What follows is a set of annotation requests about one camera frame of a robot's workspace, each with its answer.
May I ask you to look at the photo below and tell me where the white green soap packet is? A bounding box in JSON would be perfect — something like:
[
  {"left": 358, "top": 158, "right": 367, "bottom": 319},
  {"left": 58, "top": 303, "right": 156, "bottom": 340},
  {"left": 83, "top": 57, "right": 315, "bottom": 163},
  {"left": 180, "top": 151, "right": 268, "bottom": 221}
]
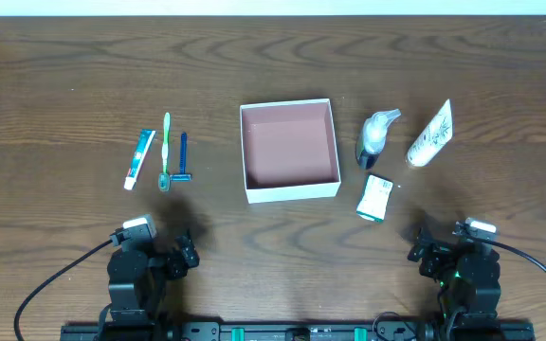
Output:
[{"left": 356, "top": 174, "right": 393, "bottom": 223}]

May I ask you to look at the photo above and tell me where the blue disposable razor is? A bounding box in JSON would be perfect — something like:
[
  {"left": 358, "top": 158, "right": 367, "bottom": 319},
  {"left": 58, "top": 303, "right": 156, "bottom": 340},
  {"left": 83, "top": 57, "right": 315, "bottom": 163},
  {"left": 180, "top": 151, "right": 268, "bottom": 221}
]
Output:
[{"left": 170, "top": 132, "right": 192, "bottom": 182}]

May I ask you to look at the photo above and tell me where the green white toothbrush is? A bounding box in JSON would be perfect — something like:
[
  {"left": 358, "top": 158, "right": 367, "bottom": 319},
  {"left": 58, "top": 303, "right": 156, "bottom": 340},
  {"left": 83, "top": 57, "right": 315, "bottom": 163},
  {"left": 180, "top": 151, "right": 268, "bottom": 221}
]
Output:
[{"left": 158, "top": 112, "right": 172, "bottom": 192}]

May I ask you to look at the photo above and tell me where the white floral lotion tube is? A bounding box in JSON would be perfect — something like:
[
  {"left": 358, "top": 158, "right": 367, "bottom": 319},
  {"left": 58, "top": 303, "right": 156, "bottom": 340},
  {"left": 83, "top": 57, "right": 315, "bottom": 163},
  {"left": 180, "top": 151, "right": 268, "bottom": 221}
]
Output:
[{"left": 406, "top": 99, "right": 453, "bottom": 168}]

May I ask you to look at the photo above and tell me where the toothpaste tube white teal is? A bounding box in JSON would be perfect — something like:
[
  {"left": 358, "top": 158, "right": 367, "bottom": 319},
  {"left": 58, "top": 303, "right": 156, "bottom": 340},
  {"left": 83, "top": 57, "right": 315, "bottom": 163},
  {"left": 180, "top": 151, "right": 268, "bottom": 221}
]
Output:
[{"left": 123, "top": 129, "right": 156, "bottom": 190}]

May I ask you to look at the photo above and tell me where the clear foam pump bottle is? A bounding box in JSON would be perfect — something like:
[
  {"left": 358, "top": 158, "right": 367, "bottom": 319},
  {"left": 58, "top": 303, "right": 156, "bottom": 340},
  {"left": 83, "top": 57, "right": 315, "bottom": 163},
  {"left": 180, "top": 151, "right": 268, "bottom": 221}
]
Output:
[{"left": 355, "top": 109, "right": 401, "bottom": 170}]

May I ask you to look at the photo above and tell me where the white cardboard box pink inside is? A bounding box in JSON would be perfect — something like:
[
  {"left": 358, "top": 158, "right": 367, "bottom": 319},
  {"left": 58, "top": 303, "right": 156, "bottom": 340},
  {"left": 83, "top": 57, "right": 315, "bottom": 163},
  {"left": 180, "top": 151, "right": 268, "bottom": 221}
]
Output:
[{"left": 239, "top": 99, "right": 341, "bottom": 204}]

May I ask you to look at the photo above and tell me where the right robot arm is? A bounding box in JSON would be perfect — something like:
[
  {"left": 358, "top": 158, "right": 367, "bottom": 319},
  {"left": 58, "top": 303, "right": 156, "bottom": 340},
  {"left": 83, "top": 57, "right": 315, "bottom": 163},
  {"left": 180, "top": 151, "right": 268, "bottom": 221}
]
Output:
[{"left": 408, "top": 223, "right": 501, "bottom": 332}]

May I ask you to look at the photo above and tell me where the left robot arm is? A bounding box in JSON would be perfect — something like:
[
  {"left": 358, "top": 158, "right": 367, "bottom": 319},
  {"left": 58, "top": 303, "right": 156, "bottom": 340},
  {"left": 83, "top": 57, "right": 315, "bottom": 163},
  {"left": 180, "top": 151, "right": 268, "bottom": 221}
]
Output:
[{"left": 107, "top": 227, "right": 200, "bottom": 325}]

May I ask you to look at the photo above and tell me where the left black cable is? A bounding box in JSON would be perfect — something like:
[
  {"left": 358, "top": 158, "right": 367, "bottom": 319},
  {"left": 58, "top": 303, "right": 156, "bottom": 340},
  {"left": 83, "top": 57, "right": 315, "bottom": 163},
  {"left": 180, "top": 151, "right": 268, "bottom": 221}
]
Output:
[{"left": 13, "top": 239, "right": 114, "bottom": 341}]

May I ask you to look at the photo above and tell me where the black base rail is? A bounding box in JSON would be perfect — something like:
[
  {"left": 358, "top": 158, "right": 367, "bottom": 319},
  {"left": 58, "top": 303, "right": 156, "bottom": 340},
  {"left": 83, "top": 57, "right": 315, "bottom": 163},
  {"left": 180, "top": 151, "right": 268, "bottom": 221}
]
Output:
[{"left": 60, "top": 321, "right": 536, "bottom": 341}]

